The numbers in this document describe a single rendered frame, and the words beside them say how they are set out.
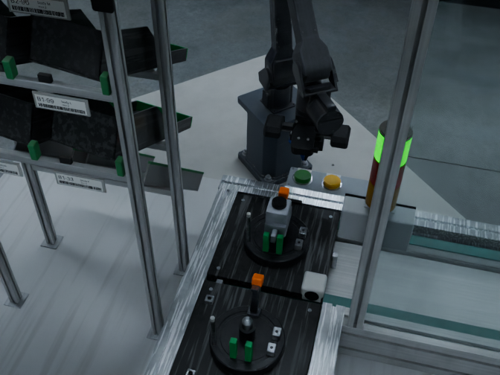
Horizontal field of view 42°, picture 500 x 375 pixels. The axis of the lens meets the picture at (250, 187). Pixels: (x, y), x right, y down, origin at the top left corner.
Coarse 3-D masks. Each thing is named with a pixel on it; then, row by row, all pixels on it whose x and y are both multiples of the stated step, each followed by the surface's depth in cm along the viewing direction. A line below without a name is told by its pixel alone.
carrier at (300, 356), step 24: (216, 288) 131; (240, 288) 131; (192, 312) 127; (216, 312) 127; (240, 312) 125; (264, 312) 125; (288, 312) 127; (312, 312) 127; (192, 336) 123; (216, 336) 121; (240, 336) 119; (264, 336) 121; (288, 336) 124; (312, 336) 124; (192, 360) 120; (216, 360) 119; (240, 360) 118; (264, 360) 118; (288, 360) 120
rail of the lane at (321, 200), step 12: (228, 180) 155; (240, 180) 155; (252, 180) 155; (240, 192) 152; (252, 192) 152; (264, 192) 152; (276, 192) 153; (300, 192) 152; (312, 192) 152; (300, 204) 149; (312, 204) 149; (324, 204) 149; (336, 204) 149
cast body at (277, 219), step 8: (272, 200) 131; (280, 200) 131; (288, 200) 133; (272, 208) 131; (280, 208) 131; (288, 208) 131; (272, 216) 131; (280, 216) 130; (288, 216) 132; (272, 224) 132; (280, 224) 132; (288, 224) 135; (272, 232) 132; (280, 232) 133; (272, 240) 132
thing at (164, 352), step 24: (216, 216) 146; (216, 240) 141; (192, 264) 137; (192, 288) 132; (168, 312) 128; (336, 312) 129; (168, 336) 124; (336, 336) 125; (168, 360) 121; (312, 360) 121
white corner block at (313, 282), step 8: (312, 272) 132; (304, 280) 130; (312, 280) 130; (320, 280) 130; (304, 288) 129; (312, 288) 129; (320, 288) 129; (304, 296) 131; (312, 296) 130; (320, 296) 130
